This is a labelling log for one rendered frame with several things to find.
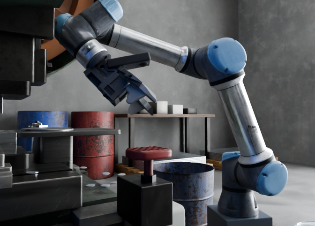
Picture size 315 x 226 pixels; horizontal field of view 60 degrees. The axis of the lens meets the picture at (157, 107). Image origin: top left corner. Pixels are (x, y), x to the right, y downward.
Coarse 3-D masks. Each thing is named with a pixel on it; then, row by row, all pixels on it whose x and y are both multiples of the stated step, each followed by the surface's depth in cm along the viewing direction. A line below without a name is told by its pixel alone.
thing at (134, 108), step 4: (140, 100) 76; (144, 100) 76; (132, 104) 76; (136, 104) 76; (140, 104) 77; (144, 104) 76; (148, 104) 77; (128, 108) 76; (132, 108) 76; (136, 108) 77; (140, 108) 77; (144, 108) 77; (148, 108) 77; (152, 108) 77; (128, 112) 76; (132, 112) 76; (136, 112) 77; (148, 112) 78; (152, 112) 78
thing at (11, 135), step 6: (0, 132) 60; (6, 132) 60; (12, 132) 60; (0, 138) 57; (6, 138) 58; (12, 138) 58; (0, 144) 57; (6, 144) 58; (12, 144) 58; (6, 150) 58; (12, 150) 58
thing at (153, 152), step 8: (128, 152) 45; (136, 152) 43; (144, 152) 43; (152, 152) 44; (160, 152) 44; (168, 152) 45; (144, 160) 43; (152, 160) 46; (144, 168) 46; (152, 168) 46
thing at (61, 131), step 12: (24, 132) 60; (36, 132) 61; (48, 132) 63; (60, 132) 64; (72, 132) 66; (84, 132) 67; (96, 132) 69; (108, 132) 70; (36, 144) 67; (48, 144) 64; (60, 144) 66; (72, 144) 68; (36, 156) 67; (48, 156) 64; (60, 156) 66; (72, 156) 68; (72, 168) 68
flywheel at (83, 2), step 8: (64, 0) 108; (72, 0) 110; (80, 0) 108; (88, 0) 110; (56, 8) 106; (64, 8) 108; (72, 8) 108; (80, 8) 108; (56, 16) 106; (48, 40) 102; (56, 40) 103; (48, 48) 101; (56, 48) 103; (64, 48) 104; (48, 56) 101; (56, 56) 104
